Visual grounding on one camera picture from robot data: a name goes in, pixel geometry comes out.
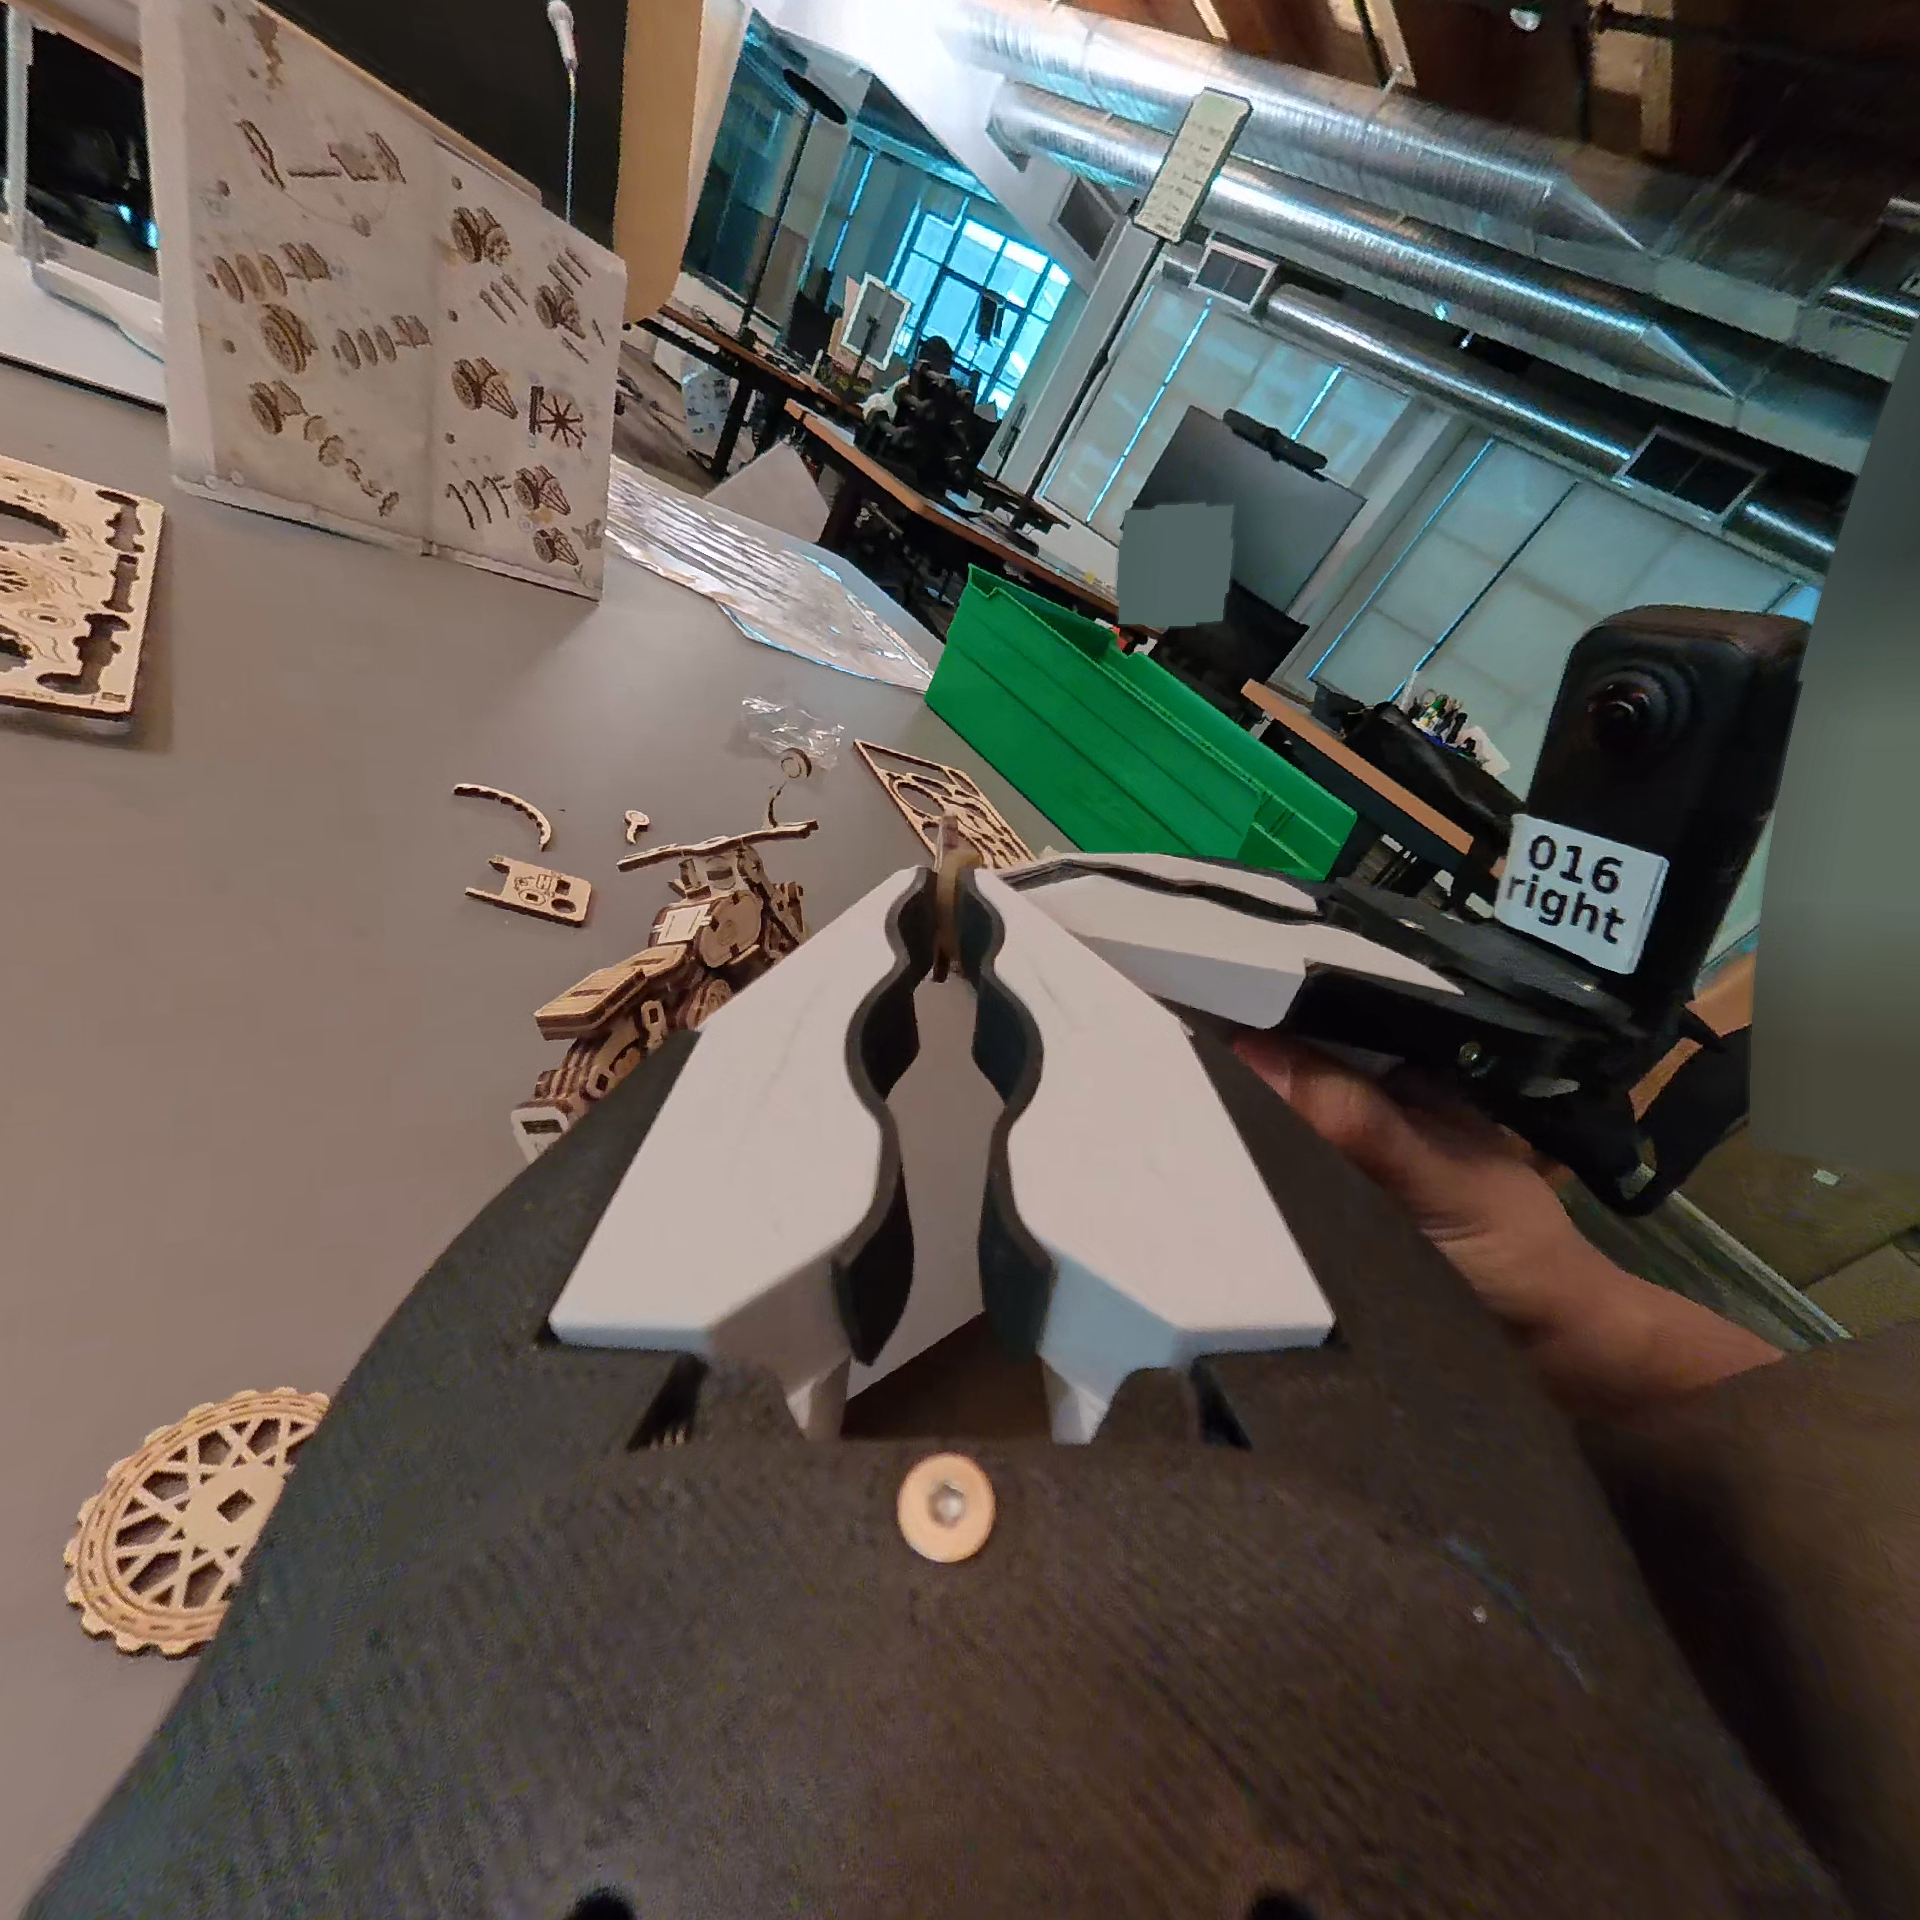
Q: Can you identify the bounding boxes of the white board on stand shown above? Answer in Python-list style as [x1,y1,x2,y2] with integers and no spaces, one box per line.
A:
[835,274,912,378]

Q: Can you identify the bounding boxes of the tan curved panel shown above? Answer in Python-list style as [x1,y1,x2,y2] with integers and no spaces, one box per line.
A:
[611,0,708,324]

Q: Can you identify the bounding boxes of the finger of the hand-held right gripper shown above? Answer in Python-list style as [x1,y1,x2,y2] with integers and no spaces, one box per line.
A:
[1032,888,1467,1038]
[994,853,1325,924]

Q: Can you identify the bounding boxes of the wooden sheet with frame cutout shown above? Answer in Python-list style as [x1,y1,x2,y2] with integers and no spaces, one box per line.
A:
[0,457,164,726]

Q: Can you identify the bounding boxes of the metal air ducts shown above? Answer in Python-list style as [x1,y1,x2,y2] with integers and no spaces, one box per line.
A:
[944,0,1920,529]

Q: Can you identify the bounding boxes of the curved wooden strip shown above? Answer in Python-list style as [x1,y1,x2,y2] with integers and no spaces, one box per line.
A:
[452,781,558,853]

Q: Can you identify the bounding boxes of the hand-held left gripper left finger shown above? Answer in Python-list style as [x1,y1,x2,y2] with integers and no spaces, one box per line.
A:
[546,866,940,1447]

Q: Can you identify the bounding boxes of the person's right hand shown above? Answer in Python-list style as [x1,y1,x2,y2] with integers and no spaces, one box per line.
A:
[1229,1034,1619,1327]

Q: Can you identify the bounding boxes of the wooden office desk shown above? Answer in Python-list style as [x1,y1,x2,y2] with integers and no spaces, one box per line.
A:
[660,301,902,469]
[786,404,1127,610]

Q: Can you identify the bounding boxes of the white box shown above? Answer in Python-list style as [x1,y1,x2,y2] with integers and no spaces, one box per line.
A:
[0,0,168,410]

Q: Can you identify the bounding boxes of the grey desk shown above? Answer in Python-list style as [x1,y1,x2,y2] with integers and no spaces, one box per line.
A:
[0,361,1082,1920]

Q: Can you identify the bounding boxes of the grey triangular board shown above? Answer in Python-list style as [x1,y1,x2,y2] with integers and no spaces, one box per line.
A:
[702,447,823,520]

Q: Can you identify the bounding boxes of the white sign on pole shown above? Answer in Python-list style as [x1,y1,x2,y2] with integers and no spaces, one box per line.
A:
[1085,87,1256,469]

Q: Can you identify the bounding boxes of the large clear plastic sheet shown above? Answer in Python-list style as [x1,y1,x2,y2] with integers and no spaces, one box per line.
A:
[605,457,947,697]

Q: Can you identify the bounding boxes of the instruction booklet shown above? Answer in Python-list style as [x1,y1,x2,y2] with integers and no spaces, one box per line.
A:
[141,0,630,607]

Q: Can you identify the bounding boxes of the wooden sheet with round cutouts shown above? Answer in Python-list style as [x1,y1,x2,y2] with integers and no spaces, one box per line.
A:
[852,739,1040,888]

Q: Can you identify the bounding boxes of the wooden gear wheel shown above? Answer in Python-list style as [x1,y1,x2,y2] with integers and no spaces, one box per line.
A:
[61,1386,332,1661]
[926,817,979,980]

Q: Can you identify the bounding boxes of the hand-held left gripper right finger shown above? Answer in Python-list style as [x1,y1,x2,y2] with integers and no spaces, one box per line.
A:
[967,866,1340,1448]

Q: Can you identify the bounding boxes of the black monitor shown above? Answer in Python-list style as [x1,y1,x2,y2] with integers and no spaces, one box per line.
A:
[1115,404,1370,632]

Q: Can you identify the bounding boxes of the green plastic bin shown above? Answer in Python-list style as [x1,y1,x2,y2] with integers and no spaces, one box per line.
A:
[924,564,1359,888]

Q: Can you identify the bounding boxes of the white-tipped pole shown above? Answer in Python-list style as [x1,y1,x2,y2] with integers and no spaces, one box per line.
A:
[544,0,583,258]

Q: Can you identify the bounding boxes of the wooden motorcycle model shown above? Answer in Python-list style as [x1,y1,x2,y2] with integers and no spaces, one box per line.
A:
[509,745,823,1171]

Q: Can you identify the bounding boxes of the small wooden plate part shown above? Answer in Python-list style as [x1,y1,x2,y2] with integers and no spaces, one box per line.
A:
[464,855,595,928]

